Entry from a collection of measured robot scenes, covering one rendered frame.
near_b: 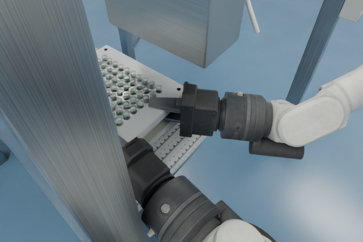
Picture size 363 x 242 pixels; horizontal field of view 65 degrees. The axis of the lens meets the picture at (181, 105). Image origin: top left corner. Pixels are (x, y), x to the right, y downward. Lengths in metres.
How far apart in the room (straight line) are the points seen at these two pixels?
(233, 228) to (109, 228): 0.15
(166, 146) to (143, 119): 0.12
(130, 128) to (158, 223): 0.18
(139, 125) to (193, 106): 0.10
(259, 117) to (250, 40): 1.89
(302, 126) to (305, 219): 1.01
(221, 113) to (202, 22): 0.18
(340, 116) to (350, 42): 2.12
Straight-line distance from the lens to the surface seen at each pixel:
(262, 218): 1.43
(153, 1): 0.45
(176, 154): 0.59
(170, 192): 0.40
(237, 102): 0.50
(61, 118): 0.18
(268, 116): 0.52
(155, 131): 0.55
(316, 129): 0.52
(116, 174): 0.26
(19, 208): 1.59
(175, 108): 0.51
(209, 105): 0.49
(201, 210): 0.39
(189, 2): 0.40
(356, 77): 0.57
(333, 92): 0.53
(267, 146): 0.55
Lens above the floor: 1.29
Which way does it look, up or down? 47 degrees down
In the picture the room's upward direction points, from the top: straight up
